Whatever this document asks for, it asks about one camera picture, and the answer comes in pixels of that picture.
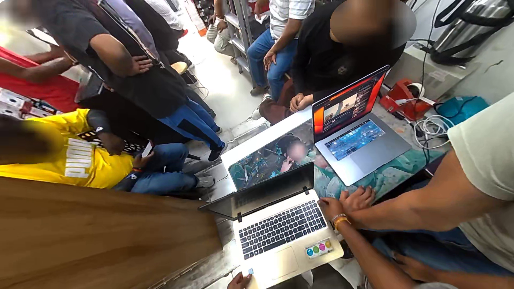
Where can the round beige stool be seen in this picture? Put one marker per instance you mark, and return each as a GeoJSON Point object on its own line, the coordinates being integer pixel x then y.
{"type": "Point", "coordinates": [180, 67]}

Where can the red plastic box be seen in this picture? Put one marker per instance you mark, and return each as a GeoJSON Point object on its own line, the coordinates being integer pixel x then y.
{"type": "Point", "coordinates": [402, 96]}

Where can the red cloth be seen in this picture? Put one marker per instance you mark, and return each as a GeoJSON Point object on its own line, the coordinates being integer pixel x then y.
{"type": "Point", "coordinates": [44, 90]}

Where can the white tape roll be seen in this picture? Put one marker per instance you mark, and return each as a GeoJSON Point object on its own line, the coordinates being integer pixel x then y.
{"type": "Point", "coordinates": [418, 88]}

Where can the teal printed mat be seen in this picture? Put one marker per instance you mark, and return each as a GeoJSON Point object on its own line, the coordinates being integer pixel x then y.
{"type": "Point", "coordinates": [255, 166]}

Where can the stack of white boxes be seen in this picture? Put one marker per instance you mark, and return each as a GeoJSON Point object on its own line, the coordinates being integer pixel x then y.
{"type": "Point", "coordinates": [18, 103]}

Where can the person's right hand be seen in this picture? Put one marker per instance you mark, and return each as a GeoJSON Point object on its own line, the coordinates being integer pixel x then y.
{"type": "Point", "coordinates": [332, 208]}

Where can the silver laptop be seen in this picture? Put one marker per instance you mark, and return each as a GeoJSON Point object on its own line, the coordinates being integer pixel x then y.
{"type": "Point", "coordinates": [369, 154]}

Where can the gold laptop with black keyboard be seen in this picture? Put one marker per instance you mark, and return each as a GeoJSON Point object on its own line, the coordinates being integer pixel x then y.
{"type": "Point", "coordinates": [287, 257]}

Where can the person's left fingers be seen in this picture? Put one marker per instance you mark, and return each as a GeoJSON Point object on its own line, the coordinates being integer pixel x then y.
{"type": "Point", "coordinates": [245, 279]}

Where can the pale grey box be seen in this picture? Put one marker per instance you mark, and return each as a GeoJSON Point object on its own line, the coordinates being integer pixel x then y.
{"type": "Point", "coordinates": [435, 72]}

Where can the person's legs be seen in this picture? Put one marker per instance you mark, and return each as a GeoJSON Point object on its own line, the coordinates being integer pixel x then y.
{"type": "Point", "coordinates": [331, 278]}

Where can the person's left hand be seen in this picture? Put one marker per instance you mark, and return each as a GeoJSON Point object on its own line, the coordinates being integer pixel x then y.
{"type": "Point", "coordinates": [237, 282]}

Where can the white table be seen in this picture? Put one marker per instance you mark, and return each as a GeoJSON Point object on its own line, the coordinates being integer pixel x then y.
{"type": "Point", "coordinates": [257, 140]}

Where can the teal bag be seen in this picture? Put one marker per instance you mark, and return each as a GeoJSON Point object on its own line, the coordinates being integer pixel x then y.
{"type": "Point", "coordinates": [464, 109]}

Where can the metal ladder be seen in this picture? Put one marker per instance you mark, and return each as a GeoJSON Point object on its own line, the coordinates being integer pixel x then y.
{"type": "Point", "coordinates": [241, 44]}

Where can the brown wooden cabinet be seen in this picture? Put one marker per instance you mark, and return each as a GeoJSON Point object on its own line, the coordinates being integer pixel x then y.
{"type": "Point", "coordinates": [100, 237]}

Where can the white phone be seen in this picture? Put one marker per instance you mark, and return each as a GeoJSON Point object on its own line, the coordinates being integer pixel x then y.
{"type": "Point", "coordinates": [147, 149]}

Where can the person's right forearm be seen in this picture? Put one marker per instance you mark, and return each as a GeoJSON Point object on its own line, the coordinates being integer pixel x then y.
{"type": "Point", "coordinates": [369, 250]}

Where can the person's right fingers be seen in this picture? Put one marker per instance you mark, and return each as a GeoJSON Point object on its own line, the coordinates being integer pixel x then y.
{"type": "Point", "coordinates": [323, 204]}

